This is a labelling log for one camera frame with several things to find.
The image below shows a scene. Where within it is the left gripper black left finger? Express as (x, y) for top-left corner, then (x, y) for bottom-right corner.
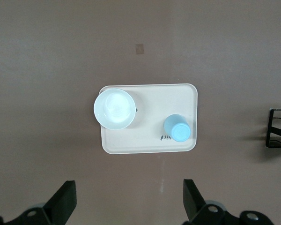
(4, 180), (77, 225)

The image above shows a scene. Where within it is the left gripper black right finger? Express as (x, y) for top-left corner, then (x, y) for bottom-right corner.
(182, 179), (225, 225)

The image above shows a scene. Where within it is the white bowl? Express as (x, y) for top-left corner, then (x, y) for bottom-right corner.
(93, 88), (136, 131)

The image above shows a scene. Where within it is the black wire cup rack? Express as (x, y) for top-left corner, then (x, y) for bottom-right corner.
(266, 107), (281, 150)

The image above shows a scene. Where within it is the light blue plastic cup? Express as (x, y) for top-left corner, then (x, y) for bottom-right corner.
(163, 113), (192, 143)

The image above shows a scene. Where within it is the beige plastic tray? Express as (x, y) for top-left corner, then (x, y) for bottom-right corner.
(99, 83), (199, 155)

